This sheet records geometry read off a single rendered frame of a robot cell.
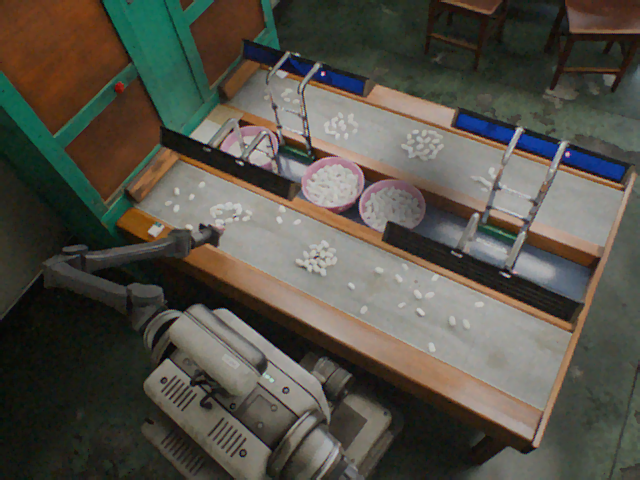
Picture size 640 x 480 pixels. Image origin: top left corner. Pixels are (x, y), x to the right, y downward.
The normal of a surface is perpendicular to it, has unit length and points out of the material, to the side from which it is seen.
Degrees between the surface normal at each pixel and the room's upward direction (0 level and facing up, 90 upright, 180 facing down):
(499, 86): 0
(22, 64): 90
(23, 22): 90
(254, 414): 0
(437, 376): 0
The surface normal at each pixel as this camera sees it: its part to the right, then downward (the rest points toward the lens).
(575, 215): -0.11, -0.50
